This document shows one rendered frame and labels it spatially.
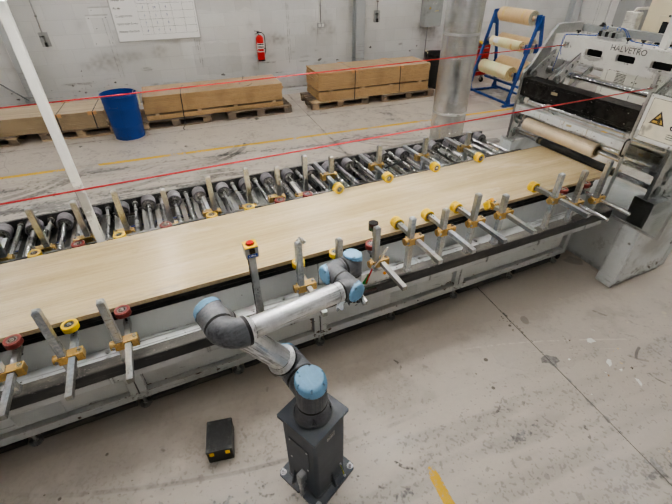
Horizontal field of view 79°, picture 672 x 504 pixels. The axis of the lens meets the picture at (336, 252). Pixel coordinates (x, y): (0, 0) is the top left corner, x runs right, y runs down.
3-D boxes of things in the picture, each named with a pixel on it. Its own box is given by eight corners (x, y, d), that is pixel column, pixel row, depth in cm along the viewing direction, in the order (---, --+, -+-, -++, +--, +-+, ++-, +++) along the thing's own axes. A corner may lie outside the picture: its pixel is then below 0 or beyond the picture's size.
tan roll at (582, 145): (658, 180, 315) (666, 166, 308) (648, 183, 311) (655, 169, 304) (521, 125, 421) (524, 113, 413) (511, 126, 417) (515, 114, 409)
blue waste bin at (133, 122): (149, 139, 665) (136, 93, 622) (111, 144, 650) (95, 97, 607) (150, 128, 710) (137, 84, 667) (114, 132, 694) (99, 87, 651)
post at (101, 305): (134, 366, 219) (103, 301, 190) (127, 368, 218) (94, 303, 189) (133, 361, 221) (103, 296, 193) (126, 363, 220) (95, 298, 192)
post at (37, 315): (79, 378, 208) (38, 311, 180) (72, 380, 207) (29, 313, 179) (80, 373, 211) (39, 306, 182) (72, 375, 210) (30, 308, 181)
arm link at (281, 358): (296, 392, 200) (195, 338, 144) (278, 368, 212) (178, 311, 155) (318, 368, 202) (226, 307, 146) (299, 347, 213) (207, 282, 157)
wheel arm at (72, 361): (75, 400, 183) (71, 394, 181) (67, 402, 182) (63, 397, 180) (80, 334, 215) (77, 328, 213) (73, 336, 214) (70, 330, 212)
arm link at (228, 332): (217, 343, 136) (368, 279, 172) (202, 321, 144) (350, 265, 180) (220, 366, 142) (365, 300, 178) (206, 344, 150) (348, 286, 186)
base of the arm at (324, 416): (339, 409, 201) (339, 397, 195) (314, 437, 189) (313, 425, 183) (311, 388, 211) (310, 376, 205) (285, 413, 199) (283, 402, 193)
